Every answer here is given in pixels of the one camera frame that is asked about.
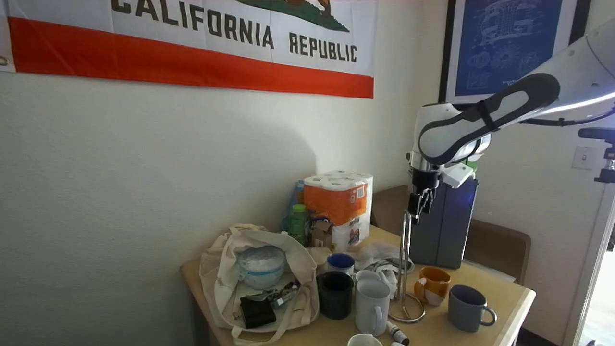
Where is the framed blue blueprint poster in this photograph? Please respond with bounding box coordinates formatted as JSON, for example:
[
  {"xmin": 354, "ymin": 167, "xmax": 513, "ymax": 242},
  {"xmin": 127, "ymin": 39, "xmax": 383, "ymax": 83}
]
[{"xmin": 438, "ymin": 0, "xmax": 592, "ymax": 106}]

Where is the grey storage bin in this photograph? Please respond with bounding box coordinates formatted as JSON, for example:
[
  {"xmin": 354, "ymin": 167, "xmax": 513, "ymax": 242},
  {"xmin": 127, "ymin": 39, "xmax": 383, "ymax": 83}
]
[{"xmin": 411, "ymin": 179, "xmax": 479, "ymax": 269}]

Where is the white and yellow mug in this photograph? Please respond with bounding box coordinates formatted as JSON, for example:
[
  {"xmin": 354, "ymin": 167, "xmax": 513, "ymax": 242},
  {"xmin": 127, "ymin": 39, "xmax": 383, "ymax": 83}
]
[{"xmin": 413, "ymin": 267, "xmax": 450, "ymax": 306}]

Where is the white crumpled cloth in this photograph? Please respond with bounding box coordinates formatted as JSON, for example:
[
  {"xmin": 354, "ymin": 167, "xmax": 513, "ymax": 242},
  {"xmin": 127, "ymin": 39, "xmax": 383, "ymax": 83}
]
[{"xmin": 356, "ymin": 260, "xmax": 398, "ymax": 289}]

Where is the paper towel roll pack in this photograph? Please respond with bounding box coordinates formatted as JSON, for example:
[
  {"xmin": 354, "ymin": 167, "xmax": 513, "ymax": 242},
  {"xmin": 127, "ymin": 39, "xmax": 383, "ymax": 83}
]
[{"xmin": 302, "ymin": 169, "xmax": 373, "ymax": 252}]

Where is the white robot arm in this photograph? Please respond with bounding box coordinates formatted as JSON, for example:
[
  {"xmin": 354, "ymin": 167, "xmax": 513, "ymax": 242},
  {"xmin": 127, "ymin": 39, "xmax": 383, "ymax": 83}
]
[{"xmin": 408, "ymin": 19, "xmax": 615, "ymax": 221}]

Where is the tall white mug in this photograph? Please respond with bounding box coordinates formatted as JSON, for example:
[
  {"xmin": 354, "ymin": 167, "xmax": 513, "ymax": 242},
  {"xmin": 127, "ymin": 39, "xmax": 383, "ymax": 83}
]
[{"xmin": 356, "ymin": 275, "xmax": 390, "ymax": 337}]

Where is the cream canvas tote bag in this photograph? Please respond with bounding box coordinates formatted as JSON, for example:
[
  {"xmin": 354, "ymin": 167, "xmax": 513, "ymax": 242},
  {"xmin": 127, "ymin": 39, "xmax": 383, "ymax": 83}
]
[{"xmin": 200, "ymin": 223, "xmax": 319, "ymax": 346}]

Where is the dark green mug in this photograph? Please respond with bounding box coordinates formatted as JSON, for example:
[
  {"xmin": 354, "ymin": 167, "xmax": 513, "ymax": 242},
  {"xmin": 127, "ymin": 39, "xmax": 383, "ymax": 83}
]
[{"xmin": 317, "ymin": 271, "xmax": 354, "ymax": 319}]

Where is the clear plastic lidded container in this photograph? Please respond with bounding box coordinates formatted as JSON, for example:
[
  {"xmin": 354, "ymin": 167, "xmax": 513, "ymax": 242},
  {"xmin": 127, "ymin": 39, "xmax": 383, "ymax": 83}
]
[{"xmin": 238, "ymin": 246, "xmax": 287, "ymax": 290}]

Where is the metal paper towel holder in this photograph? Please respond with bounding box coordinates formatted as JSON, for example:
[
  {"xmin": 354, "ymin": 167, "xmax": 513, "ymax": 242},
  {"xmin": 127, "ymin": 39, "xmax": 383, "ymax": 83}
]
[{"xmin": 390, "ymin": 212, "xmax": 427, "ymax": 325}]

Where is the white mug at bottom edge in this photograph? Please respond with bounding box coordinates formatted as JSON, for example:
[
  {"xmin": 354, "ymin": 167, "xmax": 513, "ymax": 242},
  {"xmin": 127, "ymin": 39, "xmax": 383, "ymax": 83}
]
[{"xmin": 346, "ymin": 335, "xmax": 383, "ymax": 346}]

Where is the black wallet with keys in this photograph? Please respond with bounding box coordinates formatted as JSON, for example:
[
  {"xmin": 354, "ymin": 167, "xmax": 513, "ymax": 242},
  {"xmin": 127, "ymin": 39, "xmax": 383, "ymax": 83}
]
[{"xmin": 240, "ymin": 281, "xmax": 302, "ymax": 329}]

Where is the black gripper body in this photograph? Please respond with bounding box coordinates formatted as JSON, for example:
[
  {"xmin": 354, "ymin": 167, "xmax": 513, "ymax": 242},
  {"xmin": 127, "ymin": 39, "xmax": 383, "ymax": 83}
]
[{"xmin": 408, "ymin": 167, "xmax": 438, "ymax": 219}]

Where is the white mug with logo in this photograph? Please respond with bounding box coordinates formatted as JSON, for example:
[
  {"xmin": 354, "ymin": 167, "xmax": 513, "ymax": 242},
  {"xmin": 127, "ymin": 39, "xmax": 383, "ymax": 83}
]
[{"xmin": 325, "ymin": 254, "xmax": 356, "ymax": 277}]

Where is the green plastic bottle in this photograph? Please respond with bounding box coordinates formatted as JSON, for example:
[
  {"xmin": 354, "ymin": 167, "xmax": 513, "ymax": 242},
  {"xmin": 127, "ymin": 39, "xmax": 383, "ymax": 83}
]
[{"xmin": 288, "ymin": 204, "xmax": 308, "ymax": 244}]

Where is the grey blue mug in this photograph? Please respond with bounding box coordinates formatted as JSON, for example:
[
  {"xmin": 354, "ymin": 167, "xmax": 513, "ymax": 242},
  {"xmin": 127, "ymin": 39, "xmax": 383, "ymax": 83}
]
[{"xmin": 448, "ymin": 285, "xmax": 498, "ymax": 333}]

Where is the California Republic flag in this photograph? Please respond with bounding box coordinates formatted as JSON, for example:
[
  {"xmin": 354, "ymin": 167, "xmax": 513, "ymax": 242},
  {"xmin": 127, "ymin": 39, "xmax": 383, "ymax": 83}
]
[{"xmin": 0, "ymin": 0, "xmax": 377, "ymax": 98}]

